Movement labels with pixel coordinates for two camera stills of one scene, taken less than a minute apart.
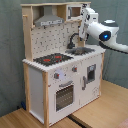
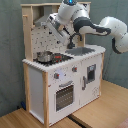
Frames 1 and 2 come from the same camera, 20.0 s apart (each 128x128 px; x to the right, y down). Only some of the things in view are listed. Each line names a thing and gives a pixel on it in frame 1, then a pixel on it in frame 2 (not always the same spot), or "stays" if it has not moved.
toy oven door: [64, 97] stays
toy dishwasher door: [90, 79] stays
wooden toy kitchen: [61, 72] stays
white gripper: [88, 16] -> [58, 28]
